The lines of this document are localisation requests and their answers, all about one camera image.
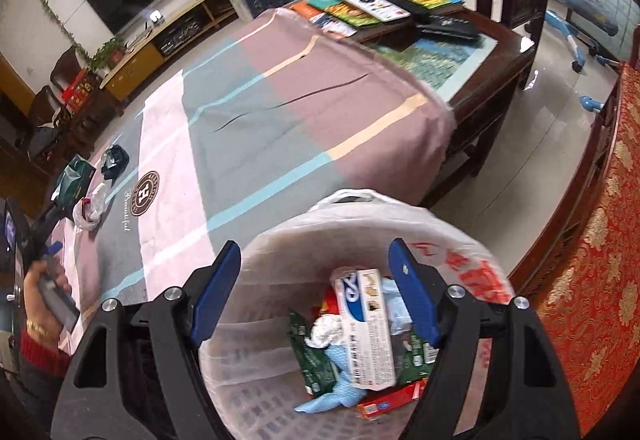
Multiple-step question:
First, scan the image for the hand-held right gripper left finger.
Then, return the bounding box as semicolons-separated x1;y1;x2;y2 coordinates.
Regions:
50;240;243;440

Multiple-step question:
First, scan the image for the red gift box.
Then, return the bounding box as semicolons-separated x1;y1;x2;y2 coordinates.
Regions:
62;69;99;113

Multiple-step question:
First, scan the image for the dark wooden coffee table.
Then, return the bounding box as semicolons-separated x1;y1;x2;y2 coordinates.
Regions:
294;4;539;207

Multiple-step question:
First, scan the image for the white tissue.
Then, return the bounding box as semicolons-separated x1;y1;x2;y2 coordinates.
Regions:
304;314;347;349

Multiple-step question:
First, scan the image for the yellow wooden television cabinet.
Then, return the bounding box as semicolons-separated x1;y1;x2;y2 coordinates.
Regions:
99;0;239;101

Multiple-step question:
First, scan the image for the clear plastic wrapper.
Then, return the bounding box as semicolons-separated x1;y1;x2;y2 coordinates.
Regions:
72;184;109;231

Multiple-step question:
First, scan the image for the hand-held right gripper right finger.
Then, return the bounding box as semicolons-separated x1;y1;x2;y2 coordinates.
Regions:
389;238;581;440

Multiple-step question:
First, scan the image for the striped pastel blanket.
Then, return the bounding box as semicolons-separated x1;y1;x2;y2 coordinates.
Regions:
49;8;456;353

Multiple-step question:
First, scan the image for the light blue face mask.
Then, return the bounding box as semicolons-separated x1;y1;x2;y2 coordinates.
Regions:
381;279;417;337

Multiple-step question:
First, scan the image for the person's left forearm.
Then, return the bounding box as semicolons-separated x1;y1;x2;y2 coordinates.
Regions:
17;327;72;381

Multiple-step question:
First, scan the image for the green snack bag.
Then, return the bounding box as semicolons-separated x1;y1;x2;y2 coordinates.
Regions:
394;329;437;382

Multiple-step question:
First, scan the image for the dark crumpled plastic bag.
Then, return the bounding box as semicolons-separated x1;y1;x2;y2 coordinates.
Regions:
97;144;130;181

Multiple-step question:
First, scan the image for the red snack bag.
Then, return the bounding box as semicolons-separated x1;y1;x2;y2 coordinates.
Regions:
319;286;342;317

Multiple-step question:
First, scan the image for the potted green plant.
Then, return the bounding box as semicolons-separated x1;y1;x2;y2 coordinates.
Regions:
87;35;127;78

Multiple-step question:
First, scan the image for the bin with white plastic bag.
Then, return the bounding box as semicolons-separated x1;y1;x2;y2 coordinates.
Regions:
197;189;519;440

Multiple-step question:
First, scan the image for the black remote control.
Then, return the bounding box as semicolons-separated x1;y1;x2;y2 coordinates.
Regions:
369;0;484;41

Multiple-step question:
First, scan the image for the person's left hand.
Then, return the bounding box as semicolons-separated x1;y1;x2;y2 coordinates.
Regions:
22;262;74;337

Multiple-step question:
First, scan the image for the dark wooden chair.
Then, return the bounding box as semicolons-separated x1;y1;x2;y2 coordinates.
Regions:
49;44;92;91
14;84;72;161

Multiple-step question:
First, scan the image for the white toothpaste box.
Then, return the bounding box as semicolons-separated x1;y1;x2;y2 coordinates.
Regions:
332;268;399;391

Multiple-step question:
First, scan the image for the green ivy garland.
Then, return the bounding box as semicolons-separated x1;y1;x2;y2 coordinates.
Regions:
27;0;92;66

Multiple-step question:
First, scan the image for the green tissue box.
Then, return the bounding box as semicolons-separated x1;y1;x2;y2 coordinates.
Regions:
52;154;97;207

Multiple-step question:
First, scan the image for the white remote control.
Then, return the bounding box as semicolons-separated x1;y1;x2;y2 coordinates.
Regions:
327;0;409;22

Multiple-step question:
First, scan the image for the blue glove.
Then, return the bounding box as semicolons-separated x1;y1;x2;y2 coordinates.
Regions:
294;344;372;417

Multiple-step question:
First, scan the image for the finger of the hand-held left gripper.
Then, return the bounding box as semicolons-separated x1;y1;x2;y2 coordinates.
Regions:
27;200;70;257

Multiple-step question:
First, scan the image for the red gold patterned sofa cushion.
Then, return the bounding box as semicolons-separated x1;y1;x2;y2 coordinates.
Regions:
519;26;640;422

